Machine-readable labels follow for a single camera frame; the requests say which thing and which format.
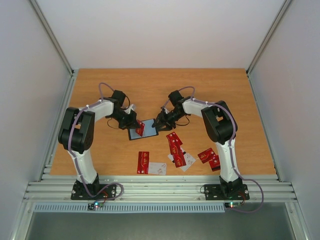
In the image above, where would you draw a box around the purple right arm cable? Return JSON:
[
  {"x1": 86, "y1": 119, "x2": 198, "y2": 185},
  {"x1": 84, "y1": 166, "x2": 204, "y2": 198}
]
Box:
[{"x1": 162, "y1": 86, "x2": 265, "y2": 214}]

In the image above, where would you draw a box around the left aluminium frame post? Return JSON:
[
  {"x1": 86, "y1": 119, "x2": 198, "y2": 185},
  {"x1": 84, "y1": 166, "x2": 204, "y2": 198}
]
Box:
[{"x1": 27, "y1": 0, "x2": 76, "y2": 76}]

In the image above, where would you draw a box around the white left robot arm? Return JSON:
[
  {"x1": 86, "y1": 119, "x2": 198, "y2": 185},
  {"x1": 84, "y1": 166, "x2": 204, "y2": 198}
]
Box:
[{"x1": 58, "y1": 90, "x2": 140, "y2": 200}]

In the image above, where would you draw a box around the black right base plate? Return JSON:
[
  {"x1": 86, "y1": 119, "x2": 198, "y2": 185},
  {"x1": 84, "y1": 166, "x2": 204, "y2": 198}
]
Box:
[{"x1": 203, "y1": 184, "x2": 250, "y2": 201}]

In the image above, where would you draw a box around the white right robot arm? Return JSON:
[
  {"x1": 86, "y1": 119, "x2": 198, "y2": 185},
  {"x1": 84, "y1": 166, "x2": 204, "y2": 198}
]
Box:
[{"x1": 152, "y1": 90, "x2": 243, "y2": 199}]

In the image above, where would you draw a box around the right small circuit board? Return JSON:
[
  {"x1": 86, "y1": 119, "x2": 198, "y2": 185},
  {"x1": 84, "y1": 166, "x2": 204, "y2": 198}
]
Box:
[{"x1": 224, "y1": 201, "x2": 243, "y2": 209}]

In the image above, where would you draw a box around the red card upper centre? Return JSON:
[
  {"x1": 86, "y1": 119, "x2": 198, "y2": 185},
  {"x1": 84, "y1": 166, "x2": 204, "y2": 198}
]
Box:
[{"x1": 166, "y1": 131, "x2": 183, "y2": 146}]

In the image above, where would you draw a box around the grey slotted cable duct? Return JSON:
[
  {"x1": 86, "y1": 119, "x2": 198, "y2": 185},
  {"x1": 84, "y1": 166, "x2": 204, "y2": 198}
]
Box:
[{"x1": 33, "y1": 202, "x2": 225, "y2": 214}]

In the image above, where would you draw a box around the white card right centre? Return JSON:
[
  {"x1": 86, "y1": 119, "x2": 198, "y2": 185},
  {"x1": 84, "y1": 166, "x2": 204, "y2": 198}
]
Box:
[{"x1": 180, "y1": 153, "x2": 196, "y2": 172}]

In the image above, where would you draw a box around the right aluminium frame post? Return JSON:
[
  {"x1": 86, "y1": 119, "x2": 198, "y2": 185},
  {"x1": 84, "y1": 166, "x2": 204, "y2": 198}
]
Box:
[{"x1": 246, "y1": 0, "x2": 295, "y2": 76}]

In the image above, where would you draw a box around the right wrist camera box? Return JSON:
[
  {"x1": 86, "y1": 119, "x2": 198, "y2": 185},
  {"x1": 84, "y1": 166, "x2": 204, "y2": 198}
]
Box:
[{"x1": 161, "y1": 103, "x2": 169, "y2": 114}]

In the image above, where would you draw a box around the aluminium frame post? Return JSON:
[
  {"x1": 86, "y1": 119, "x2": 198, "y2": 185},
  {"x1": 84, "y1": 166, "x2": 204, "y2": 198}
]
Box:
[
  {"x1": 27, "y1": 0, "x2": 76, "y2": 76},
  {"x1": 246, "y1": 0, "x2": 295, "y2": 76}
]

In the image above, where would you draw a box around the black leather card holder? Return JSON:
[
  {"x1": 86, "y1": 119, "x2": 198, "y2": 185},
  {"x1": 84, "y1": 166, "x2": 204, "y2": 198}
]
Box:
[{"x1": 128, "y1": 118, "x2": 159, "y2": 141}]

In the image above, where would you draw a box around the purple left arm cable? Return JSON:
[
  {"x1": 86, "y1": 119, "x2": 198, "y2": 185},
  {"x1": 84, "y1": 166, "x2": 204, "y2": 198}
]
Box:
[{"x1": 67, "y1": 82, "x2": 125, "y2": 201}]

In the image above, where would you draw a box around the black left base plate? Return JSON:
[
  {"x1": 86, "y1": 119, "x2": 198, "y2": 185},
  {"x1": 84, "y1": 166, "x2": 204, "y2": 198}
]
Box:
[{"x1": 70, "y1": 184, "x2": 117, "y2": 201}]

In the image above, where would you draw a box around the white card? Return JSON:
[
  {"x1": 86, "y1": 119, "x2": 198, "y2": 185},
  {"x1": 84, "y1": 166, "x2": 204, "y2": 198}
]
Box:
[
  {"x1": 180, "y1": 153, "x2": 196, "y2": 172},
  {"x1": 148, "y1": 162, "x2": 167, "y2": 176}
]

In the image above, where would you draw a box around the small circuit board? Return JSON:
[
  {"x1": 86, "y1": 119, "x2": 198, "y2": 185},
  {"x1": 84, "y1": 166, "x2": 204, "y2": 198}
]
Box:
[
  {"x1": 87, "y1": 202, "x2": 104, "y2": 211},
  {"x1": 224, "y1": 201, "x2": 243, "y2": 209}
]

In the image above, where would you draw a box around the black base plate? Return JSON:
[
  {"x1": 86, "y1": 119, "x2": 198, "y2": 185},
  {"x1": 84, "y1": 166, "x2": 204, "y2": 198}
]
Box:
[
  {"x1": 203, "y1": 184, "x2": 250, "y2": 201},
  {"x1": 70, "y1": 184, "x2": 117, "y2": 201}
]

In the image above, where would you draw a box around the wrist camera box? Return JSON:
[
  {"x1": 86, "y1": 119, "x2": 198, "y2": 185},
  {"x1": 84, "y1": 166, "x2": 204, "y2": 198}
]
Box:
[
  {"x1": 161, "y1": 103, "x2": 169, "y2": 114},
  {"x1": 125, "y1": 104, "x2": 136, "y2": 115}
]

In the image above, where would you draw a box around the red vip card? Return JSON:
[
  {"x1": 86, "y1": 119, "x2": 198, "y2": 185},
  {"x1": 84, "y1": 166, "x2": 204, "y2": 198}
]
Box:
[
  {"x1": 172, "y1": 151, "x2": 187, "y2": 168},
  {"x1": 135, "y1": 120, "x2": 145, "y2": 137},
  {"x1": 197, "y1": 148, "x2": 218, "y2": 164},
  {"x1": 208, "y1": 154, "x2": 221, "y2": 169},
  {"x1": 137, "y1": 154, "x2": 150, "y2": 175}
]

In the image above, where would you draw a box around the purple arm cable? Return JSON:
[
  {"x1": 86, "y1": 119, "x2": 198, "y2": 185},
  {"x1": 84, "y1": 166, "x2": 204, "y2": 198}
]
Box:
[
  {"x1": 67, "y1": 82, "x2": 125, "y2": 201},
  {"x1": 162, "y1": 86, "x2": 265, "y2": 214}
]

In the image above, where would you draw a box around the aluminium rail base front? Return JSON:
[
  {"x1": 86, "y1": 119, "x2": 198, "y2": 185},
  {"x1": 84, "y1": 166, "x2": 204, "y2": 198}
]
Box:
[{"x1": 23, "y1": 174, "x2": 297, "y2": 203}]

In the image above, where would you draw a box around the left small circuit board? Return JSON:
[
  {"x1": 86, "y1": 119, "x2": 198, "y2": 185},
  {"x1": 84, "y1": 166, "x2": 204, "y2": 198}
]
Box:
[{"x1": 87, "y1": 202, "x2": 104, "y2": 211}]

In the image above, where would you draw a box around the red card under left pile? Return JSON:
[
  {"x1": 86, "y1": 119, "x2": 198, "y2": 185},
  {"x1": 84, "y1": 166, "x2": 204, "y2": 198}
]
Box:
[{"x1": 138, "y1": 151, "x2": 150, "y2": 165}]

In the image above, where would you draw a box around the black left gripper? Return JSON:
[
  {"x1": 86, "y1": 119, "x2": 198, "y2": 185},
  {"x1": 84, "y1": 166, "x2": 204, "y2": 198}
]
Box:
[{"x1": 109, "y1": 109, "x2": 141, "y2": 130}]

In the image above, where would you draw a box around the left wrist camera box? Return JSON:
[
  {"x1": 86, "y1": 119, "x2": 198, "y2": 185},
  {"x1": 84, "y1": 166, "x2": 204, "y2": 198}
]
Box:
[{"x1": 125, "y1": 104, "x2": 136, "y2": 115}]

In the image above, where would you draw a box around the red striped card far right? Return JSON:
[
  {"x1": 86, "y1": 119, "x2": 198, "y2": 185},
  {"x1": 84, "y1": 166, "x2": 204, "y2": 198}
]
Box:
[{"x1": 211, "y1": 166, "x2": 221, "y2": 172}]

